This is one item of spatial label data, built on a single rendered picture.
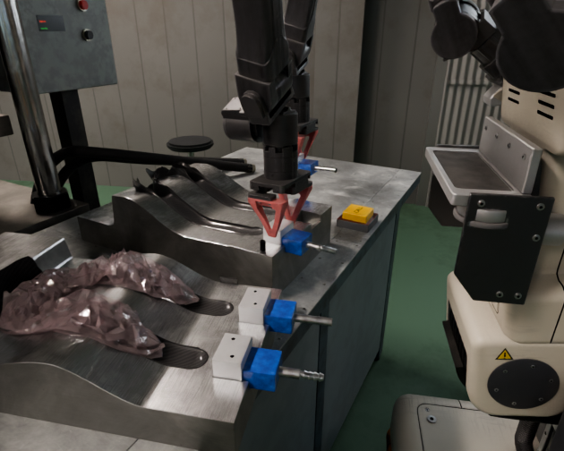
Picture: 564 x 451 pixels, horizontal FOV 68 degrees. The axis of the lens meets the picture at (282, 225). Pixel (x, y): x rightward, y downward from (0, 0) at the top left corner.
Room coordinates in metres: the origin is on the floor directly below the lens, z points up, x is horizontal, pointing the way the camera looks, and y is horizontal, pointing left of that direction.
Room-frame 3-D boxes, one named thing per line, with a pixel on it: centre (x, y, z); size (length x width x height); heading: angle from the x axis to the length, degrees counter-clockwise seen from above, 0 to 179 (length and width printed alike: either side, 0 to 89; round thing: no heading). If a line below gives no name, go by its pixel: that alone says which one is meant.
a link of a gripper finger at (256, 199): (0.66, 0.01, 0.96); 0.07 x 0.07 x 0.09; 60
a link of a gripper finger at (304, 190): (0.70, -0.01, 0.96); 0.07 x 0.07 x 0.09; 60
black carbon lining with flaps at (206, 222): (0.83, 0.16, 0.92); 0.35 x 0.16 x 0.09; 61
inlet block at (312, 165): (0.98, -0.07, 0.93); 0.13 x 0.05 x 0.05; 61
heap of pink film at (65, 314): (0.50, 0.27, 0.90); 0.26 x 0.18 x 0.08; 79
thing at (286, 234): (0.67, -0.04, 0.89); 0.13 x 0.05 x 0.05; 61
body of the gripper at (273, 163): (0.68, 0.00, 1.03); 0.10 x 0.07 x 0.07; 150
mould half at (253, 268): (0.85, 0.17, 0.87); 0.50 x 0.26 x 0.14; 61
